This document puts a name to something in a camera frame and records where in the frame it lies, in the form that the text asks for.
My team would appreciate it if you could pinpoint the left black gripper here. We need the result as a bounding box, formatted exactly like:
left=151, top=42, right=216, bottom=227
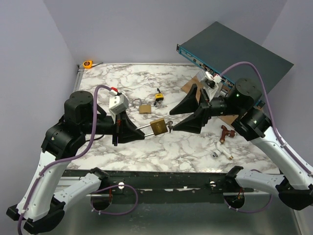
left=81, top=108, right=146, bottom=146

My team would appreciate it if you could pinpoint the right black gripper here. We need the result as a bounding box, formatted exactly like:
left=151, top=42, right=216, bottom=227
left=169, top=84, right=242, bottom=134

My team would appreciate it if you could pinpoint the silver padlock key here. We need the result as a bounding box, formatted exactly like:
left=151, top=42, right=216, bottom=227
left=166, top=120, right=173, bottom=133

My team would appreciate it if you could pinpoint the long shackle brass padlock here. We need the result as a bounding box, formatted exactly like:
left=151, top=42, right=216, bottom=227
left=136, top=118, right=168, bottom=137

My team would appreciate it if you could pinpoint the yellow black padlock with keys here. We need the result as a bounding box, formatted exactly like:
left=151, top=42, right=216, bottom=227
left=154, top=88, right=164, bottom=107

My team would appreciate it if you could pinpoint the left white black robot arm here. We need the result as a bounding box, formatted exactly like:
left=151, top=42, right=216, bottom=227
left=6, top=91, right=145, bottom=235

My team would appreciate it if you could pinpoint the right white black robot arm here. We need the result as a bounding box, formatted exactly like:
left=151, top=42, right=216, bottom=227
left=169, top=78, right=313, bottom=211

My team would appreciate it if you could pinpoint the small brass padlock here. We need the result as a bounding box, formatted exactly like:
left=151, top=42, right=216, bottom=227
left=132, top=98, right=152, bottom=115

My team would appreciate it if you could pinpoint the wooden board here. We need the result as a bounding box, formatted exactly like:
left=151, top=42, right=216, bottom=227
left=181, top=75, right=237, bottom=125

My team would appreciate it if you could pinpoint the brown tap fitting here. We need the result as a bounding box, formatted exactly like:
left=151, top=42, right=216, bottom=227
left=220, top=125, right=236, bottom=143

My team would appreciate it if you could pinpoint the white tap fitting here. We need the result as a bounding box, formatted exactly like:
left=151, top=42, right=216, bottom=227
left=212, top=141, right=233, bottom=160

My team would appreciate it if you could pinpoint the orange tape measure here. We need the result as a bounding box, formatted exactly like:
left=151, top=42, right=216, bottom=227
left=82, top=60, right=103, bottom=69

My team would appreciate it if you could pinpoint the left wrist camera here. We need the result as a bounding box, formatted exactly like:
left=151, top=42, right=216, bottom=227
left=109, top=87, right=129, bottom=123

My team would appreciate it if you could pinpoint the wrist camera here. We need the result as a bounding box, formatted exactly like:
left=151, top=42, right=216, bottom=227
left=196, top=70, right=222, bottom=100
left=109, top=87, right=129, bottom=123

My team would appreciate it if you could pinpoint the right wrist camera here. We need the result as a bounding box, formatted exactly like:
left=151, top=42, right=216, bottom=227
left=196, top=70, right=222, bottom=100

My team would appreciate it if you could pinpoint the metal switch stand bracket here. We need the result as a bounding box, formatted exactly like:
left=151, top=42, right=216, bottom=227
left=219, top=84, right=232, bottom=97

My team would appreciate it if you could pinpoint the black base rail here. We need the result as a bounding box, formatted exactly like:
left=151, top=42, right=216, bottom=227
left=80, top=168, right=254, bottom=204

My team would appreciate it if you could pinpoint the teal network switch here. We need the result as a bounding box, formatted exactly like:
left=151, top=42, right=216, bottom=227
left=177, top=22, right=293, bottom=94

